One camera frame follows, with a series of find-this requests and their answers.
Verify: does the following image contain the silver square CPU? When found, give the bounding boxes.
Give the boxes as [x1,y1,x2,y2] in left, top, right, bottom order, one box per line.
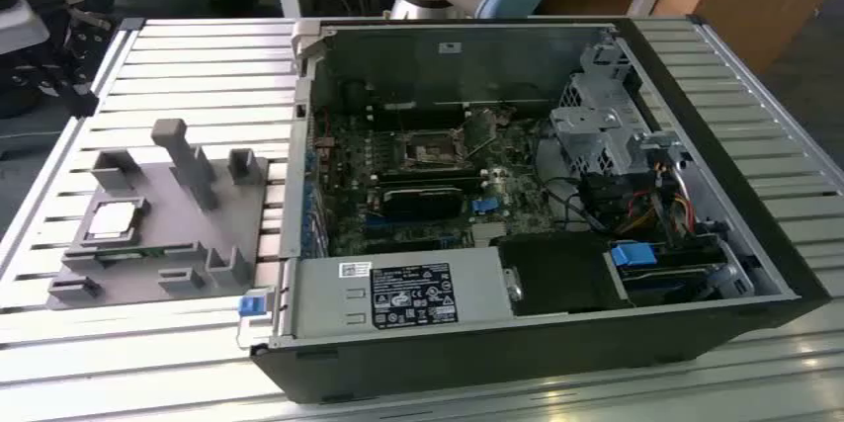
[88,202,148,240]

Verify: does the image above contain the green RAM stick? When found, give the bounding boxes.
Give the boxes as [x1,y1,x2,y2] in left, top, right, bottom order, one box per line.
[95,243,199,259]

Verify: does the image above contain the gray parts rack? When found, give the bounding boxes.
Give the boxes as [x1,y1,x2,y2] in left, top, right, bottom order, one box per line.
[44,118,272,312]

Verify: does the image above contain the silver power supply with labels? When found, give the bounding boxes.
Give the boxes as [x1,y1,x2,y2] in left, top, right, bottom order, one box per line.
[289,257,517,342]

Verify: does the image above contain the green motherboard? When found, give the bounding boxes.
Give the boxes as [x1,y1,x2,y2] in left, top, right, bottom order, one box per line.
[305,108,568,258]

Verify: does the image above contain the small silver chipset heatsink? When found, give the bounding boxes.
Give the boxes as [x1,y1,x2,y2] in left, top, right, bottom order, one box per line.
[471,223,507,246]

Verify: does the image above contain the black wire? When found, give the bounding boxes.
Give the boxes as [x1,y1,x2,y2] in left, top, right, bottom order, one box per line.
[540,177,615,235]

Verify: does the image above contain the metal socket cover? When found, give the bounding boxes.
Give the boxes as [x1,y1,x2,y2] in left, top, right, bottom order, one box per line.
[460,108,501,155]

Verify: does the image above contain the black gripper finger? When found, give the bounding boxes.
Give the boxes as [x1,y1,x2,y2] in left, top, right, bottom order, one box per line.
[63,7,111,118]
[7,61,71,98]

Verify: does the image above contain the yellow and red wires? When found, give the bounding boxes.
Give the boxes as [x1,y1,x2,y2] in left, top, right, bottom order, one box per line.
[619,184,697,238]

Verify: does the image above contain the black fan shroud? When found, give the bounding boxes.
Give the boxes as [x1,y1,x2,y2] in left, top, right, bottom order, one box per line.
[495,232,632,318]

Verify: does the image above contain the black graphics card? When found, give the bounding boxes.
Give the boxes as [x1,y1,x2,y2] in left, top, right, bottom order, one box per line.
[380,185,464,221]

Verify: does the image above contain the black open PC case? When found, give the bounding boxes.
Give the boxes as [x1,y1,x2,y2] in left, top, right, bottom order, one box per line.
[248,15,833,406]

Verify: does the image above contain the metal drive cage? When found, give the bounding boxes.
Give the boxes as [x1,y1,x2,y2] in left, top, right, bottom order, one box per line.
[549,43,693,179]

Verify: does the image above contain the CPU socket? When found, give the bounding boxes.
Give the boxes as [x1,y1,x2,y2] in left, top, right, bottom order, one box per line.
[400,129,473,171]

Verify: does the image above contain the black installed RAM stick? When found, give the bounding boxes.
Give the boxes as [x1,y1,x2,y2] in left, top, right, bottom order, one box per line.
[376,170,481,190]

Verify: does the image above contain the blue case latch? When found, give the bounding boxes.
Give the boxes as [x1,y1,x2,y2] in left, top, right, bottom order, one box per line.
[240,295,273,319]

